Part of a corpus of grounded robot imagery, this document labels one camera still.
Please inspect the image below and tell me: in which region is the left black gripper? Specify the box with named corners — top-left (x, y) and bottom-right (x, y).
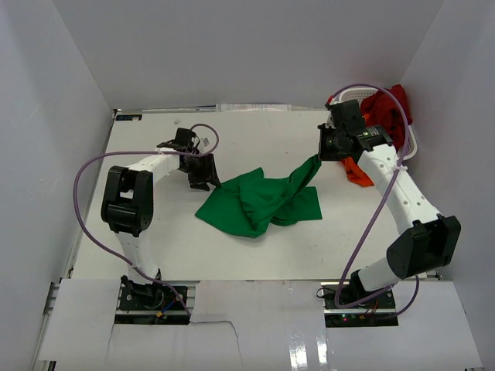
top-left (180, 153), bottom-right (221, 191)

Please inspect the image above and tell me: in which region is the green t shirt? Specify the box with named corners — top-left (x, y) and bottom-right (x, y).
top-left (195, 155), bottom-right (323, 238)

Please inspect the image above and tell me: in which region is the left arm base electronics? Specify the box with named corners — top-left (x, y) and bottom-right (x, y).
top-left (114, 275), bottom-right (192, 325)

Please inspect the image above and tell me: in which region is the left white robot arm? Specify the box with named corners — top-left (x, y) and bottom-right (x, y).
top-left (101, 128), bottom-right (220, 308)

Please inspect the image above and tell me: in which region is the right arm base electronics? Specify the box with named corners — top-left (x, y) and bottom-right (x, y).
top-left (316, 284), bottom-right (399, 328)

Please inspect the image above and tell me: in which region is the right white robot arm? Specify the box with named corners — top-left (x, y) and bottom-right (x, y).
top-left (319, 100), bottom-right (461, 308)

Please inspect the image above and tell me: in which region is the orange t shirt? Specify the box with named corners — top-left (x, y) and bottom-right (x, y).
top-left (340, 157), bottom-right (374, 187)

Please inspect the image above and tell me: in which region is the white plastic basket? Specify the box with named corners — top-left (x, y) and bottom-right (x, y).
top-left (325, 84), bottom-right (417, 160)

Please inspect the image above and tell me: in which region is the dark red t shirt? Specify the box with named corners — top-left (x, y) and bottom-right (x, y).
top-left (360, 91), bottom-right (405, 150)

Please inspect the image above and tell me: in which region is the black label sticker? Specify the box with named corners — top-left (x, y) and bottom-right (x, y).
top-left (115, 114), bottom-right (142, 121)

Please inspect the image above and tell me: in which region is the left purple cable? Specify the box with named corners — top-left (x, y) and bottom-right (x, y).
top-left (73, 123), bottom-right (220, 316)

